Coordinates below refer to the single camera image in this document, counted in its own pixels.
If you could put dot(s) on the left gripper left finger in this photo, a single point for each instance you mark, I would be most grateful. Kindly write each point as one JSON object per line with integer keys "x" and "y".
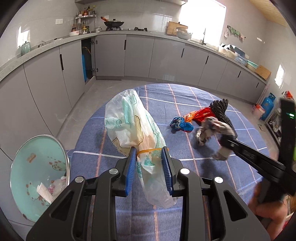
{"x": 130, "y": 169}

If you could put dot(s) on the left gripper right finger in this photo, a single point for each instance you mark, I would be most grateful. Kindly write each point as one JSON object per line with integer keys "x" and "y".
{"x": 166, "y": 163}

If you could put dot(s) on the white printed plastic bag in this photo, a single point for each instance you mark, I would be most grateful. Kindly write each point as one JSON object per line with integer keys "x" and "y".
{"x": 128, "y": 125}

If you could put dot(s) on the blue plastic wrapper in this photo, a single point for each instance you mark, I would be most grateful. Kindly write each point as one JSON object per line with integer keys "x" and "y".
{"x": 179, "y": 124}

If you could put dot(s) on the plaid cloth rag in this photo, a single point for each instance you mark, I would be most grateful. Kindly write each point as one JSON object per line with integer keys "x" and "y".
{"x": 212, "y": 127}

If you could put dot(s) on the red plastic bag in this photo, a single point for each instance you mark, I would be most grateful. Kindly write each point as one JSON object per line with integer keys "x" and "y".
{"x": 199, "y": 115}

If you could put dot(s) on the black mesh net bundle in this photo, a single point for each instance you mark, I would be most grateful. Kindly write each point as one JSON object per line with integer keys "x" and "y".
{"x": 219, "y": 107}

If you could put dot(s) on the teal trash bin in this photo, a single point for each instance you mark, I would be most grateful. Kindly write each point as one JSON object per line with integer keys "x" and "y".
{"x": 40, "y": 160}

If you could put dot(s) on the grey kitchen cabinets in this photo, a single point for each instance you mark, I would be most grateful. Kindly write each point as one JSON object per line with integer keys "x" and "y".
{"x": 39, "y": 89}

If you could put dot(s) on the person's right hand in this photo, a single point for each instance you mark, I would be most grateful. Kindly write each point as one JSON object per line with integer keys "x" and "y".
{"x": 276, "y": 211}

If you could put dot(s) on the blue plaid tablecloth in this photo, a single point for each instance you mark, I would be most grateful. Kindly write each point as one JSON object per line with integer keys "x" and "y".
{"x": 91, "y": 152}

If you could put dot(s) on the metal shelf rack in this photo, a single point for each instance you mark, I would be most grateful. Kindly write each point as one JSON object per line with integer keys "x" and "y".
{"x": 273, "y": 121}

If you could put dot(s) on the blue gas cylinder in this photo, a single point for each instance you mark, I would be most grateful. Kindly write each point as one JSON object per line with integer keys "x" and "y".
{"x": 267, "y": 105}

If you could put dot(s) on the wooden cutting board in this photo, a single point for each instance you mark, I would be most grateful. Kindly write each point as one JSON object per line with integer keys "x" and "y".
{"x": 171, "y": 28}

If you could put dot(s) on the metal bowl on counter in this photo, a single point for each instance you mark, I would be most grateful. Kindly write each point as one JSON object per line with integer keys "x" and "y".
{"x": 183, "y": 33}

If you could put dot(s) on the black wok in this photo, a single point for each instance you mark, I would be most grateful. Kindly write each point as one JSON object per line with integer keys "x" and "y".
{"x": 112, "y": 25}

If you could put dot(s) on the metal spice rack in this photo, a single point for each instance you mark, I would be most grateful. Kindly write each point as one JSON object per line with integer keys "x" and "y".
{"x": 85, "y": 21}

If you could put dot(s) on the green kettle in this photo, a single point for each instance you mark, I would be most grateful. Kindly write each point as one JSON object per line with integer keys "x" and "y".
{"x": 25, "y": 48}

